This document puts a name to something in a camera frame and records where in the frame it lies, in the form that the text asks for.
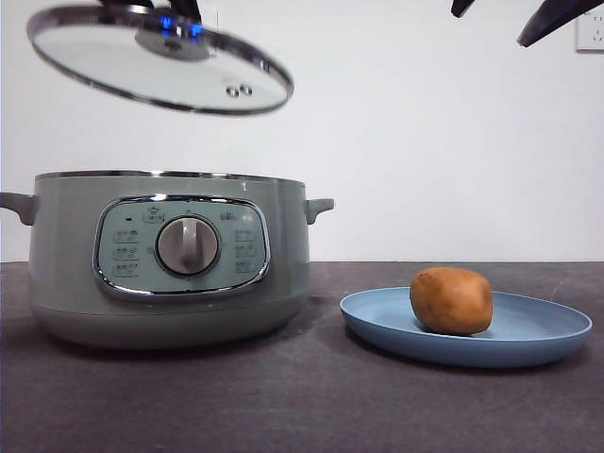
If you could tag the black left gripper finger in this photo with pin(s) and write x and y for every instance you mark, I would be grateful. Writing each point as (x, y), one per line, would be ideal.
(127, 5)
(188, 9)

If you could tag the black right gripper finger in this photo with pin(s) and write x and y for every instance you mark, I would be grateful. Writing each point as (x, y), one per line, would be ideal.
(561, 16)
(464, 6)

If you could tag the glass lid with green knob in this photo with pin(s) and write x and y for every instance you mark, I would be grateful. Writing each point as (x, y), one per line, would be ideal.
(118, 61)

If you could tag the brown potato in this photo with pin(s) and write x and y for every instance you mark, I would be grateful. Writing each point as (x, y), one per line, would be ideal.
(450, 302)

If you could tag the pale green electric steamer pot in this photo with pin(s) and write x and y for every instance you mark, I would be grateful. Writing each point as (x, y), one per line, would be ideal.
(61, 264)

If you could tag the blue round plate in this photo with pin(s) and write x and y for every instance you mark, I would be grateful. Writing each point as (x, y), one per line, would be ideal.
(528, 330)

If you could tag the white wall socket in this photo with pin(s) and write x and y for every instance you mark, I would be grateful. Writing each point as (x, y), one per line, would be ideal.
(592, 40)

